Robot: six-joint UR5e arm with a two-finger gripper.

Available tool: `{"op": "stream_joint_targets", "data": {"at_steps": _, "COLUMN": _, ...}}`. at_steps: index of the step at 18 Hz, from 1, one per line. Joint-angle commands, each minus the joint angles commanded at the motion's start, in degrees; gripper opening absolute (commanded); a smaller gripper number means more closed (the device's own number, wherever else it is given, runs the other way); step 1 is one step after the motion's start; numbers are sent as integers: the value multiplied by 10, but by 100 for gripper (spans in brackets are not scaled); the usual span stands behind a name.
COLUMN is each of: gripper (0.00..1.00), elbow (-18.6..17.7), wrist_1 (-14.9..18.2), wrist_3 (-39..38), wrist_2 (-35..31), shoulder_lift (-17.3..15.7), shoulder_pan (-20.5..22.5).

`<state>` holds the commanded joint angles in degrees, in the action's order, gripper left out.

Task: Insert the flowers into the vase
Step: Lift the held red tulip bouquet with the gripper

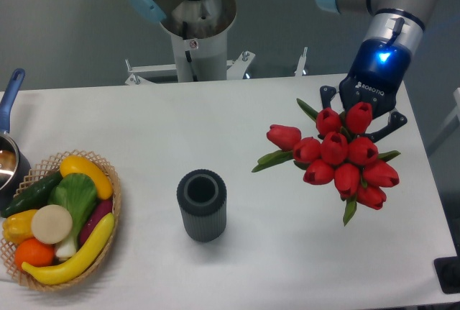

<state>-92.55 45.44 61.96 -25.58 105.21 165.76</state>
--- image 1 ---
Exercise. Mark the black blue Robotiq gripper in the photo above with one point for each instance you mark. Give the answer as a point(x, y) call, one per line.
point(374, 77)

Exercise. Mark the red tulip bouquet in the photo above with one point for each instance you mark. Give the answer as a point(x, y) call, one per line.
point(342, 154)

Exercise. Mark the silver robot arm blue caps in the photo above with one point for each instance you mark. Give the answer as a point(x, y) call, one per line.
point(396, 22)

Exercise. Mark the dark grey ribbed vase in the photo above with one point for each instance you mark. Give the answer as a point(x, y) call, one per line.
point(202, 198)

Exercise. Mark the black device at table edge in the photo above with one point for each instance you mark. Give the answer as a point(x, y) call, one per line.
point(447, 270)

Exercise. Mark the purple sweet potato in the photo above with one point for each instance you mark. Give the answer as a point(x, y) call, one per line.
point(101, 209)

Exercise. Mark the yellow squash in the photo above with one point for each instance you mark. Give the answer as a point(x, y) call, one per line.
point(79, 164)

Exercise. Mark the green bok choy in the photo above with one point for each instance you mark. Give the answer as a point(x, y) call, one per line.
point(77, 193)

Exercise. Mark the beige round disc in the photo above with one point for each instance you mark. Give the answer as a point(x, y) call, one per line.
point(51, 224)

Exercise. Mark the green cucumber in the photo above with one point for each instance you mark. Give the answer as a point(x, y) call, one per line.
point(33, 197)

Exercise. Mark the yellow banana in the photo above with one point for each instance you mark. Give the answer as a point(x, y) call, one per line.
point(80, 262)

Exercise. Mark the orange fruit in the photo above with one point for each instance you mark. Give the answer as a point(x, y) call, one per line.
point(35, 253)

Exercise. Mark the yellow bell pepper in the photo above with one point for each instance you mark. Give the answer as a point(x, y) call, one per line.
point(18, 227)

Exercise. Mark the woven wicker basket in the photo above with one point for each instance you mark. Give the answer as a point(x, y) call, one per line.
point(46, 167)

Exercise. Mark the white metal mounting frame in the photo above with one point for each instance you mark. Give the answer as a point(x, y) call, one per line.
point(235, 70)

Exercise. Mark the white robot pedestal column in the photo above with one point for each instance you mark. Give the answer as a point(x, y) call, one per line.
point(198, 32)

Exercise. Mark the blue handled saucepan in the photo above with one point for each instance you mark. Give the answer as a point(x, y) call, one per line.
point(14, 165)

